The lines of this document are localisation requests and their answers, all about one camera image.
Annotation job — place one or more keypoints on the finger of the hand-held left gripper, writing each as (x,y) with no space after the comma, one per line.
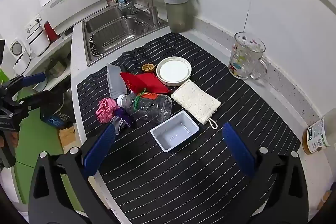
(34,78)
(29,106)

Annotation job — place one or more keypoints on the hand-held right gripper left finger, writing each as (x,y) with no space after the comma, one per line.
(101,144)

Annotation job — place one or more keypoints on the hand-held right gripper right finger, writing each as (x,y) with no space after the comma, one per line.
(237,150)

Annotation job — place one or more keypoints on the black trash bin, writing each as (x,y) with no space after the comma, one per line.
(55,119)

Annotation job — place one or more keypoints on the purple wrapper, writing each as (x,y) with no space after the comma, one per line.
(122,119)

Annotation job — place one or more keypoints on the pink cloth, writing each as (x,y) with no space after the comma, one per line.
(105,109)

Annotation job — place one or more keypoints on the clear plastic bottle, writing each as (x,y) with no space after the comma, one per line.
(152,108)

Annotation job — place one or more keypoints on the white loofah scrub pad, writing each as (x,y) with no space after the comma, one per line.
(195,100)

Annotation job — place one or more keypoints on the grey plastic tray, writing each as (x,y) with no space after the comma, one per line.
(174,132)

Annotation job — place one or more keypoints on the red cloth pouch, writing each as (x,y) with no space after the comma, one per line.
(147,82)

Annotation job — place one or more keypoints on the person's left hand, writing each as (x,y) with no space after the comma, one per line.
(7,139)

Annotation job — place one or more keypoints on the white bowl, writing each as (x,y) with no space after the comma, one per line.
(42,85)

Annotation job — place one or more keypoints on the steel pot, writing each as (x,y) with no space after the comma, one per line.
(56,69)

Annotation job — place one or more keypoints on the white appliance with round dial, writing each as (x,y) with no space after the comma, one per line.
(19,53)

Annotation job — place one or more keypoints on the brown paper bag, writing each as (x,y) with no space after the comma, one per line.
(67,136)

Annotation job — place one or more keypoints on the red cup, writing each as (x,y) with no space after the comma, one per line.
(51,31)

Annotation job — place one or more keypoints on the black striped mat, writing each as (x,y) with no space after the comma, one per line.
(183,187)

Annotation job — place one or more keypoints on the labelled glass jar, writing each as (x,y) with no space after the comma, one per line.
(317,134)

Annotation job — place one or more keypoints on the stainless steel sink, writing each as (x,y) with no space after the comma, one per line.
(110,37)

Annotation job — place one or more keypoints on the printed glass mug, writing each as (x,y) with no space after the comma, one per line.
(244,61)

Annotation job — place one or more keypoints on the white round plate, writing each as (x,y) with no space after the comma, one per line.
(173,71)

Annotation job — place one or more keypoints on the grey lidded container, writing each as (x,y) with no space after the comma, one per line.
(178,16)

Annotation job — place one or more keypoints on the white wall socket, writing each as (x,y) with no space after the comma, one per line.
(32,22)

